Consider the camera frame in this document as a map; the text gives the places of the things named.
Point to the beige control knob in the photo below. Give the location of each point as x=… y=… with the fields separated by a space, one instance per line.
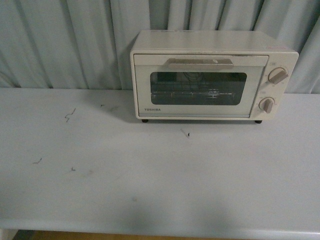
x=277 y=75
x=266 y=104

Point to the beige oven door handle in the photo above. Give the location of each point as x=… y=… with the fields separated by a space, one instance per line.
x=200 y=64

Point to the upper beige control knob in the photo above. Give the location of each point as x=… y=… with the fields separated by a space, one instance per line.
x=277 y=75

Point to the lower beige control knob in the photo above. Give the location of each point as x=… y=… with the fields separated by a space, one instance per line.
x=266 y=104

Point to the grey curtain backdrop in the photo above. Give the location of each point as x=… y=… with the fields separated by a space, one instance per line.
x=85 y=44

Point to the cream Toshiba toaster oven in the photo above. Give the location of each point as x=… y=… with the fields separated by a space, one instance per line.
x=222 y=42

